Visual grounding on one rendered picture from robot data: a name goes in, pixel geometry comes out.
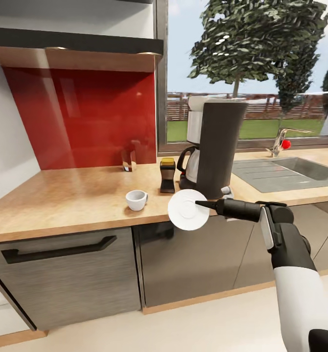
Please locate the saucer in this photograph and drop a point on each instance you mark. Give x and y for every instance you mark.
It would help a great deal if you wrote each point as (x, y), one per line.
(185, 213)

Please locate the cabinet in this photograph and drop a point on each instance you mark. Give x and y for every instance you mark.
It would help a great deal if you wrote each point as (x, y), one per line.
(222, 255)

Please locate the paper coffee filter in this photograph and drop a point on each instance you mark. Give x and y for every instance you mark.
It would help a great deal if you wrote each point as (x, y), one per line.
(197, 103)

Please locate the bottle of coffee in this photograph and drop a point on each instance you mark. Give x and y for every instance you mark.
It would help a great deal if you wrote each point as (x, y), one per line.
(167, 168)

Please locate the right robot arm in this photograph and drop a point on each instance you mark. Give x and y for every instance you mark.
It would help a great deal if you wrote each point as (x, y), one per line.
(301, 296)

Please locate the coffee cup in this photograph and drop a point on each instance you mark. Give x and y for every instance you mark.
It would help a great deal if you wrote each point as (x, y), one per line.
(136, 199)

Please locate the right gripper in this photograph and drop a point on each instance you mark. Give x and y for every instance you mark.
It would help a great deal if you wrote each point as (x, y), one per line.
(226, 207)

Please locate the dishwasher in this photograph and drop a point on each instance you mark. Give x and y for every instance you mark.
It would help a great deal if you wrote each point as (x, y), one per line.
(69, 278)

